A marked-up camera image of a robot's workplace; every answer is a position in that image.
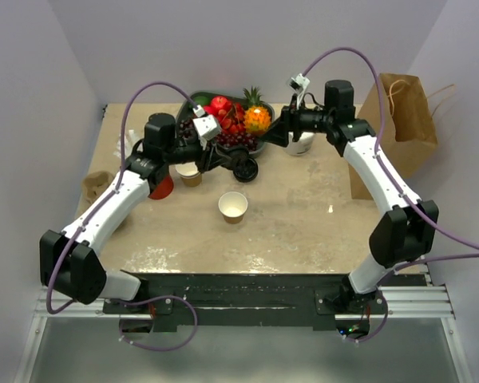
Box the brown paper coffee cup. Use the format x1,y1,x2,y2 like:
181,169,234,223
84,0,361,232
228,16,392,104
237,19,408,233
218,191,248,224

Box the brown pulp cup carrier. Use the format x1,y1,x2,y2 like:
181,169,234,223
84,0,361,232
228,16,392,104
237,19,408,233
80,171,115,213

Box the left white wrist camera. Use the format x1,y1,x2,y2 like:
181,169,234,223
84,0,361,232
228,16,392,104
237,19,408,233
192,105,221,149

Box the brown paper bag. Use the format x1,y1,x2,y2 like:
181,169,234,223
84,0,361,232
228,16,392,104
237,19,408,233
358,73,456,180

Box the orange spiky fruit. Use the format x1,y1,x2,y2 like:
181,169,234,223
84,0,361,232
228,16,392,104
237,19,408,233
244,105,271,136

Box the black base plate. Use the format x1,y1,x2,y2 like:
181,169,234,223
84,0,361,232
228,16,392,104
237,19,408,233
51,272,428,334

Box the black coffee cup lid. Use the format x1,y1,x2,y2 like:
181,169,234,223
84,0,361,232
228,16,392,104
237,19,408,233
232,152,258,172

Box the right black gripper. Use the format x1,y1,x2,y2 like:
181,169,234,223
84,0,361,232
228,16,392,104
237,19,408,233
261,94,334,148

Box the dark grape bunch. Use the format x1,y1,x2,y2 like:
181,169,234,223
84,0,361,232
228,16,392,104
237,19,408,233
178,118,259,152

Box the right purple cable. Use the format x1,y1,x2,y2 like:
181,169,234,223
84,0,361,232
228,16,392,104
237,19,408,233
301,46,479,344

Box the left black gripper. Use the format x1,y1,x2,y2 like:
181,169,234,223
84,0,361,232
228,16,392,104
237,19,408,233
164,136,232,174

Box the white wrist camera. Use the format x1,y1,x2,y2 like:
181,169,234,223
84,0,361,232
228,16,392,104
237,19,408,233
288,73,310,94
192,105,221,149

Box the stacked brown paper cups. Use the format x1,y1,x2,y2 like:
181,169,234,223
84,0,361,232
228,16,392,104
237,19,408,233
175,163,202,188

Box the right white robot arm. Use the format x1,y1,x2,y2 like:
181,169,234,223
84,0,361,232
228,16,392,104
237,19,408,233
261,75,438,314

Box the green lime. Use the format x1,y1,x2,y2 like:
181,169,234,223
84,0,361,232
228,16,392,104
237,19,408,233
192,94,211,107

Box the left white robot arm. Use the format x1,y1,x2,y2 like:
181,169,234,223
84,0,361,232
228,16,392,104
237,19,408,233
39,113,250,313

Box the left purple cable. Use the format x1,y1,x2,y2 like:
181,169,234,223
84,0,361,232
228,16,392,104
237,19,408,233
46,81,203,352

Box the red apple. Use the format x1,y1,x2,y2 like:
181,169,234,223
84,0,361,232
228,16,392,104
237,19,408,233
203,105,218,117
210,96,232,113

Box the red plastic cup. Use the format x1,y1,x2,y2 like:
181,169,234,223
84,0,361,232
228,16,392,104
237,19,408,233
149,175,174,200

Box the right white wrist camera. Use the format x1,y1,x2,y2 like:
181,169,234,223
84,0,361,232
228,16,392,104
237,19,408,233
288,73,310,94

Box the stacked black lids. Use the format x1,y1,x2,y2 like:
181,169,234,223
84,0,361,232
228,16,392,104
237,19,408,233
232,158,259,183

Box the aluminium rail frame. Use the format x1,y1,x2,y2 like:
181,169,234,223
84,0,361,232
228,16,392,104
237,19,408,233
15,271,472,382

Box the purple cable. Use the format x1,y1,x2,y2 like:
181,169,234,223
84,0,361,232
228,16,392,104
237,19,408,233
301,46,479,344
46,81,203,352

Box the white napkin wrapped cup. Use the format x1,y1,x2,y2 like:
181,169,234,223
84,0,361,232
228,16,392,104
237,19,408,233
283,132,315,156

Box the dark green fruit tray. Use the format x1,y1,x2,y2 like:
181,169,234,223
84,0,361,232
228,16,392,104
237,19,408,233
191,87,275,158

